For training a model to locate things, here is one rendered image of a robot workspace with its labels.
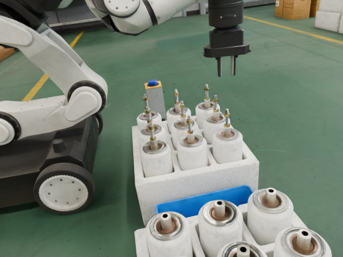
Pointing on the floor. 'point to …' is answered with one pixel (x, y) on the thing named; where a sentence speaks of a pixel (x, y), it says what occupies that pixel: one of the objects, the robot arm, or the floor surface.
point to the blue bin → (244, 189)
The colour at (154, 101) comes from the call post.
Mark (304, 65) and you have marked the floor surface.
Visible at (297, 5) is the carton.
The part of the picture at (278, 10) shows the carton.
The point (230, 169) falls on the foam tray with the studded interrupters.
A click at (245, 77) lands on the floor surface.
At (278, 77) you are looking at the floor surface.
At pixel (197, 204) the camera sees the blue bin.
